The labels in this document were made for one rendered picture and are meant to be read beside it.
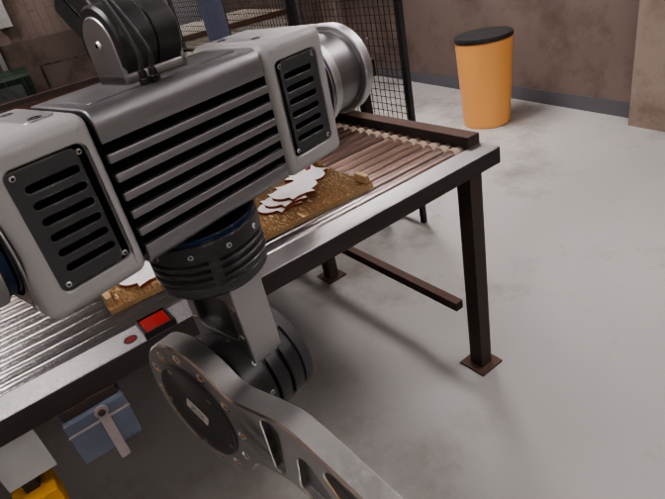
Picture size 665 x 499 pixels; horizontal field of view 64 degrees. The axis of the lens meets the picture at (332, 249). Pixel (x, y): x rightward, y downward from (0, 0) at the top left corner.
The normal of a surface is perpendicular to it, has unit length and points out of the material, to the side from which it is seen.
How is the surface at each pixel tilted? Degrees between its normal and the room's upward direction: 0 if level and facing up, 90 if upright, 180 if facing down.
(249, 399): 8
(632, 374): 0
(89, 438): 90
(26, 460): 90
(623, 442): 0
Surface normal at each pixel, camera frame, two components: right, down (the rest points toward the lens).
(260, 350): 0.76, 0.20
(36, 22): 0.50, 0.36
